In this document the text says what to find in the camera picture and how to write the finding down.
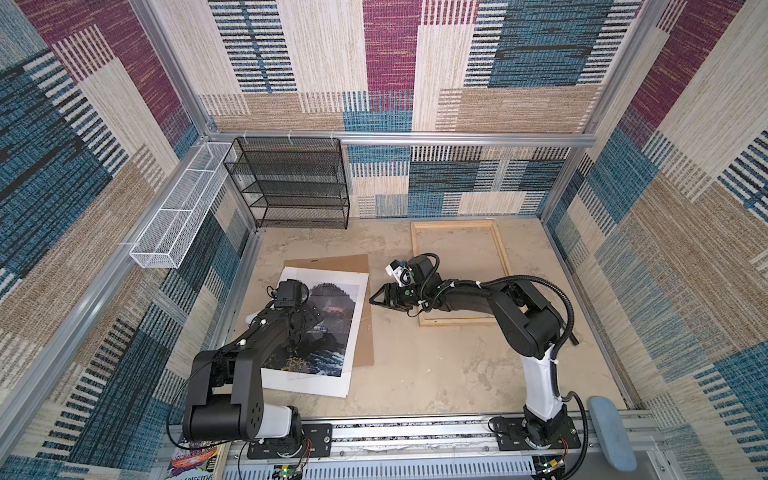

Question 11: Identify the brown cardboard backing board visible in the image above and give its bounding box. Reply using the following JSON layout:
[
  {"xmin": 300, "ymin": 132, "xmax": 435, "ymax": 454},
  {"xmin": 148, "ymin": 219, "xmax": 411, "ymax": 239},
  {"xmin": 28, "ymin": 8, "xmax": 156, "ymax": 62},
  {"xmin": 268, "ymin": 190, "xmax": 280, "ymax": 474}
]
[{"xmin": 283, "ymin": 254, "xmax": 375, "ymax": 367}]

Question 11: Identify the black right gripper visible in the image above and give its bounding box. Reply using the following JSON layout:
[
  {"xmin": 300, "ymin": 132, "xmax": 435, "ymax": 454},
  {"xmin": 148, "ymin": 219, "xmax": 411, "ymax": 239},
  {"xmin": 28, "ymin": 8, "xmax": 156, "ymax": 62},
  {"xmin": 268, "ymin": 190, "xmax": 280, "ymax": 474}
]
[{"xmin": 368, "ymin": 282, "xmax": 426, "ymax": 311}]

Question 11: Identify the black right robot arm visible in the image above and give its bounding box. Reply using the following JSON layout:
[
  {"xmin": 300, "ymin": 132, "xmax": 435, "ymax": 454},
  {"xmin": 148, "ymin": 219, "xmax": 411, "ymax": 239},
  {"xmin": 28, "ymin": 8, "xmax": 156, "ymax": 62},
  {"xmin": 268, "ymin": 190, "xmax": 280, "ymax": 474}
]
[{"xmin": 369, "ymin": 253, "xmax": 578, "ymax": 449}]

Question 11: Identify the black wire mesh shelf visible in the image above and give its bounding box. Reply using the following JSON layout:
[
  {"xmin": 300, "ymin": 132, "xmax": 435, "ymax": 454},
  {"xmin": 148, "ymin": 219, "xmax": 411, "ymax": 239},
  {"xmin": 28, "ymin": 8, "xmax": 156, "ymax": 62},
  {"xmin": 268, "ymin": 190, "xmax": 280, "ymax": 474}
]
[{"xmin": 223, "ymin": 137, "xmax": 351, "ymax": 229}]

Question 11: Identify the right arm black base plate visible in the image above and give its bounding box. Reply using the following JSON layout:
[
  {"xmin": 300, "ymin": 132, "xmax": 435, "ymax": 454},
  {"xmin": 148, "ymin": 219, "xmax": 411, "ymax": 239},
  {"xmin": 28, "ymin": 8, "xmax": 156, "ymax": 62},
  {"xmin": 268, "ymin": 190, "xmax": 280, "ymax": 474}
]
[{"xmin": 490, "ymin": 416, "xmax": 582, "ymax": 451}]

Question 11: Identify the light wooden picture frame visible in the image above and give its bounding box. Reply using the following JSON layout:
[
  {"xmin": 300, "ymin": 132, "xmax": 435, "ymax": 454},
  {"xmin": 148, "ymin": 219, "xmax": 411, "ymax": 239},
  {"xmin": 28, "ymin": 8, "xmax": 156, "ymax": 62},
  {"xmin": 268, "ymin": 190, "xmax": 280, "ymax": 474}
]
[{"xmin": 410, "ymin": 219, "xmax": 515, "ymax": 328}]

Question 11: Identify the colourful treehouse book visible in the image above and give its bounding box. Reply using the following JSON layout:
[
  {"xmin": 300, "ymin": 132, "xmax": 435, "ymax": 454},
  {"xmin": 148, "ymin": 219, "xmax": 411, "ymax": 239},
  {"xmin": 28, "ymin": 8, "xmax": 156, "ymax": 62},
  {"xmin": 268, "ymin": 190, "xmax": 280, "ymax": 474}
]
[{"xmin": 165, "ymin": 442, "xmax": 222, "ymax": 480}]

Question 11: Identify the grey blue padded object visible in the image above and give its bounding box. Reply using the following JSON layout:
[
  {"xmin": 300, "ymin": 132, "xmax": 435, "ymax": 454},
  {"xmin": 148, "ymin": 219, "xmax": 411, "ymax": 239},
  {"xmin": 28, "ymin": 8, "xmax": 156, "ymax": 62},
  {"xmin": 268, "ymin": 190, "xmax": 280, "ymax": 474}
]
[{"xmin": 588, "ymin": 396, "xmax": 637, "ymax": 473}]

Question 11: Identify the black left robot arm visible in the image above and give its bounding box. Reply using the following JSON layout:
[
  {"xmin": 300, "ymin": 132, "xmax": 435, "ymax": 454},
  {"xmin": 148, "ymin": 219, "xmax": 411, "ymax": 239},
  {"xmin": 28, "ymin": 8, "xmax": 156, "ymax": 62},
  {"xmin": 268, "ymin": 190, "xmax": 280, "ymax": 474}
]
[{"xmin": 182, "ymin": 279, "xmax": 323, "ymax": 458}]

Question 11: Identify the white wire mesh basket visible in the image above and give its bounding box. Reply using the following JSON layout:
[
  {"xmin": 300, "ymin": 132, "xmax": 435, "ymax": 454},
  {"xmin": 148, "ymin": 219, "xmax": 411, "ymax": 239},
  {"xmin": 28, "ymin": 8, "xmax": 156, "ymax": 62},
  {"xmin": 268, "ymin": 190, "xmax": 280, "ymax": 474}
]
[{"xmin": 130, "ymin": 142, "xmax": 231, "ymax": 269}]

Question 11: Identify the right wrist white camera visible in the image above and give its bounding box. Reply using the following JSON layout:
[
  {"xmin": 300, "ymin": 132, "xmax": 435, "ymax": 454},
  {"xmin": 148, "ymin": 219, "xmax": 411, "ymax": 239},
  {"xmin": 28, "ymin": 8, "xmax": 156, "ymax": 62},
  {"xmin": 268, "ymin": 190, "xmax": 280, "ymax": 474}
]
[{"xmin": 385, "ymin": 260, "xmax": 414, "ymax": 287}]

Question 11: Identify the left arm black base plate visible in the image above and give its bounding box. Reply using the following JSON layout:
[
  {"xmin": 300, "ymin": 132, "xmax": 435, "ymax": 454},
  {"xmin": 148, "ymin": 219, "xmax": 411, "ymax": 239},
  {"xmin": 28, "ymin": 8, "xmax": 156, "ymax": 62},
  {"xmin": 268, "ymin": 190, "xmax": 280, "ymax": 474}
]
[{"xmin": 246, "ymin": 423, "xmax": 333, "ymax": 460}]

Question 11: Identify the aluminium front rail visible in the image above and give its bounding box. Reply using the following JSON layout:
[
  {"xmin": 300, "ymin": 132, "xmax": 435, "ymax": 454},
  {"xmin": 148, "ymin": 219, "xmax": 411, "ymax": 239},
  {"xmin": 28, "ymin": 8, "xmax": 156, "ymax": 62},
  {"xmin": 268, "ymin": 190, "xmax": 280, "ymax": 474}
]
[{"xmin": 223, "ymin": 411, "xmax": 679, "ymax": 479}]

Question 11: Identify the white bordered dark photo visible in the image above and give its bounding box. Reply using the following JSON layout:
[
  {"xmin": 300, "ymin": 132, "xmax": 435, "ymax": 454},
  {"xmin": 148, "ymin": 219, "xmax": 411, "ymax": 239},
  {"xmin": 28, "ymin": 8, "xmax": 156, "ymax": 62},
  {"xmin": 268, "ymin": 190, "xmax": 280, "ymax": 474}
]
[{"xmin": 262, "ymin": 267, "xmax": 369, "ymax": 398}]

